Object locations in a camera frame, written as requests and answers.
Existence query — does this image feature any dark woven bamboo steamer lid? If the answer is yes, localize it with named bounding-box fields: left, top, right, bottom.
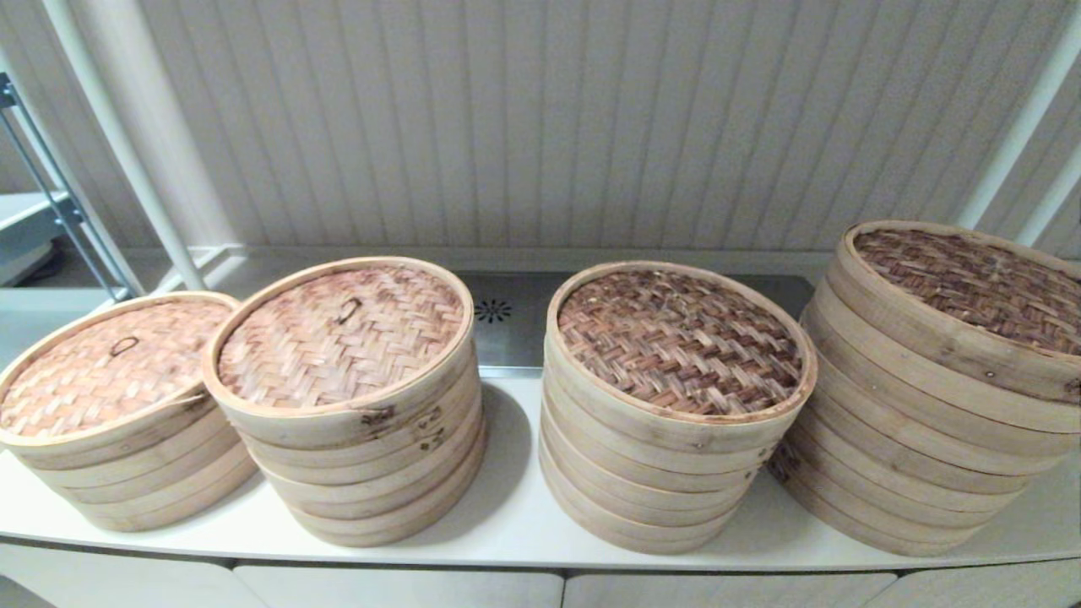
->
left=545, top=260, right=818, bottom=457

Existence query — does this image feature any light woven bamboo steamer lid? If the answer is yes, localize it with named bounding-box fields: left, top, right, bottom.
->
left=203, top=256, right=477, bottom=450

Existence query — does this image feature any far right steamer stack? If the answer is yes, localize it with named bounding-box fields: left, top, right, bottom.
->
left=828, top=220, right=1081, bottom=408

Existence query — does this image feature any steamer stack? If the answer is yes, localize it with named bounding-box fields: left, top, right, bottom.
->
left=0, top=291, right=246, bottom=474
left=828, top=220, right=1081, bottom=408

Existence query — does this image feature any far left steamer stack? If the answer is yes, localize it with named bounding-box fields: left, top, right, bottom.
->
left=0, top=291, right=246, bottom=474

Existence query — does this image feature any white stand base bar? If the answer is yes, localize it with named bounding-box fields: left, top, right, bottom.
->
left=160, top=245, right=247, bottom=295

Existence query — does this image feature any white round pole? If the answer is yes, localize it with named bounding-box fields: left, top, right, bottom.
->
left=1016, top=156, right=1081, bottom=250
left=38, top=0, right=210, bottom=294
left=953, top=8, right=1081, bottom=231

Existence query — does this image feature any white shelf board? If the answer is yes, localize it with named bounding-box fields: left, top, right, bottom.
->
left=0, top=193, right=73, bottom=288

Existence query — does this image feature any grey metal rack frame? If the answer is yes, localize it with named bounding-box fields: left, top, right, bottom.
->
left=0, top=74, right=138, bottom=303

